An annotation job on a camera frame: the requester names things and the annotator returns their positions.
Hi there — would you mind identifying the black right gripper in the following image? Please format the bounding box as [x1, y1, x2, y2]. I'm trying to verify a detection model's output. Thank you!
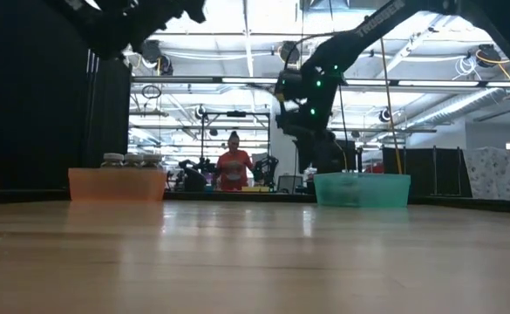
[273, 68, 341, 141]

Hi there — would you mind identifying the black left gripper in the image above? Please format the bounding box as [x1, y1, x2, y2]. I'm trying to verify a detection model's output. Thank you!
[126, 0, 208, 50]

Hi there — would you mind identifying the black monitor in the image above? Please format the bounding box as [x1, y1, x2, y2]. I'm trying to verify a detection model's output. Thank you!
[296, 137, 358, 175]

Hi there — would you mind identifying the long LED light bar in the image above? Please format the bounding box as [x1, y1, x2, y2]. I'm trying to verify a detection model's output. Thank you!
[131, 76, 510, 89]

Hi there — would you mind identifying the small grey monitor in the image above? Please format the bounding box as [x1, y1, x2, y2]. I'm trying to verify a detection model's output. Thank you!
[276, 174, 304, 195]

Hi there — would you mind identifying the person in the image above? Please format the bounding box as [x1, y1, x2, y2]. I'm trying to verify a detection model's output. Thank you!
[214, 130, 255, 193]

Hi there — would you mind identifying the teal plastic bin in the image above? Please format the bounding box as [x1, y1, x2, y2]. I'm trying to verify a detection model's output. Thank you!
[313, 172, 412, 208]

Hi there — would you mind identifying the black background partition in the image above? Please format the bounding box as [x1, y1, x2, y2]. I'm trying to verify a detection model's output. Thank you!
[381, 147, 473, 198]

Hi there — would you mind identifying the orange plastic bin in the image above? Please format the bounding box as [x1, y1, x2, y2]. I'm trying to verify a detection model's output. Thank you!
[67, 167, 168, 203]

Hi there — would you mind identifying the black curtain partition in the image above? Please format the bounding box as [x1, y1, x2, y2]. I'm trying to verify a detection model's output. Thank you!
[0, 0, 133, 193]

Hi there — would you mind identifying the white patterned cloth panel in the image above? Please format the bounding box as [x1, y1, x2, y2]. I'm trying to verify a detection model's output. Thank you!
[462, 146, 510, 201]

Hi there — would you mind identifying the black cable with loop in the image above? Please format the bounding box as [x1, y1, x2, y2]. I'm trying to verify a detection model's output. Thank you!
[337, 85, 352, 174]

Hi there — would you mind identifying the black ceiling cable reel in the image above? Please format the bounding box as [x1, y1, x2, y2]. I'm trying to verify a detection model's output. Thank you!
[475, 44, 503, 69]
[139, 39, 173, 76]
[279, 40, 302, 65]

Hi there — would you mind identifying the yellow hanging cable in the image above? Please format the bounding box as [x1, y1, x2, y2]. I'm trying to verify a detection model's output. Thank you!
[378, 37, 404, 175]

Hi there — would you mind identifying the black aluminium table frame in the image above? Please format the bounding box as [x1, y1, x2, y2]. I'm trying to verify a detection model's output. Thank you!
[0, 187, 510, 215]

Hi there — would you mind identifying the silver ventilation duct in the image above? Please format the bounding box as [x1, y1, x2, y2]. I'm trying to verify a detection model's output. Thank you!
[405, 72, 510, 128]

